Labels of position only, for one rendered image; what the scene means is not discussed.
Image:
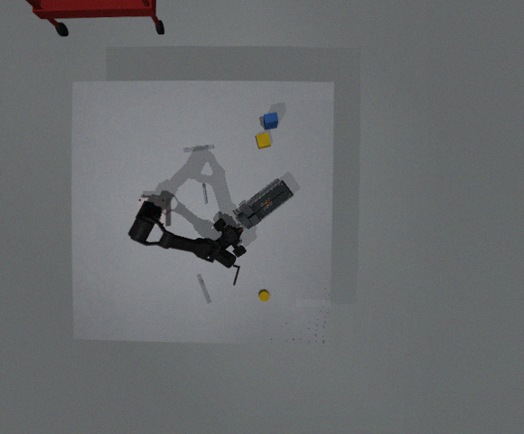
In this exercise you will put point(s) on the blue block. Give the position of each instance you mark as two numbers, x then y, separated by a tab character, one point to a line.
270	120

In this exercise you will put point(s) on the yellow cube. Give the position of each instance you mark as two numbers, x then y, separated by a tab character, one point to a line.
263	140

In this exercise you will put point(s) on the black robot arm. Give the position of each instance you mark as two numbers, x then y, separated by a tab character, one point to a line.
150	214

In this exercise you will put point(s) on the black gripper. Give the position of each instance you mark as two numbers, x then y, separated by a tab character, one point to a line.
238	250

